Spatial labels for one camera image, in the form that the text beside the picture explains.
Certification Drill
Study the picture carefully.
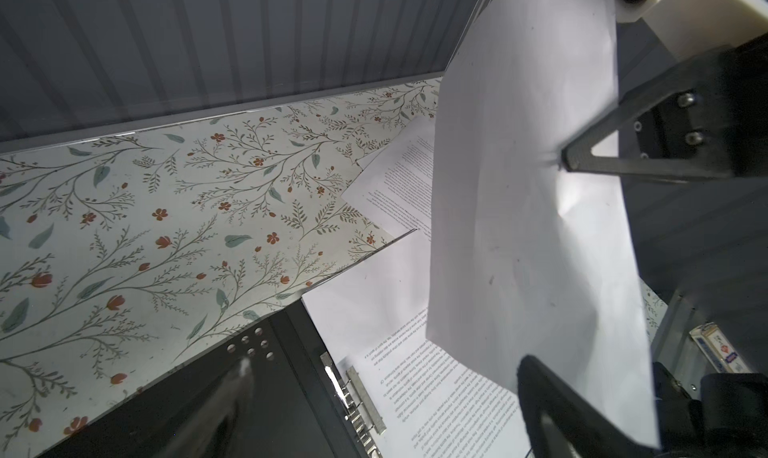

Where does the card box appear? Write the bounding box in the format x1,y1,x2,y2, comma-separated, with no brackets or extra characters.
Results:
689,322,753,374

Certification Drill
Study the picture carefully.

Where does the white paper sheet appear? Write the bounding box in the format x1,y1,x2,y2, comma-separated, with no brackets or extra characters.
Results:
427,0,659,447

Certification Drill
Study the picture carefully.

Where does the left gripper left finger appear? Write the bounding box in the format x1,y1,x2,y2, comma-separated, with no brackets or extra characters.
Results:
154,358,254,457

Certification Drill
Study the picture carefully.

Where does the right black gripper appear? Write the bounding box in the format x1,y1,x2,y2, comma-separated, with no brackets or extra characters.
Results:
561,34,767,179

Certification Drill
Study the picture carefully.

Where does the orange black file folder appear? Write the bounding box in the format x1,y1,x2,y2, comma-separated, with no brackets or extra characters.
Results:
44,301,381,457

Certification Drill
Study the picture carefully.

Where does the printed paper sheet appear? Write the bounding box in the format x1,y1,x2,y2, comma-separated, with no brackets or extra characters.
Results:
342,117,435,239
302,232,530,457

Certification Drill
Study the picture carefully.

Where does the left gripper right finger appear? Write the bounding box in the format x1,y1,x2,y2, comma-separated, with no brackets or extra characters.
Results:
517,355,655,457

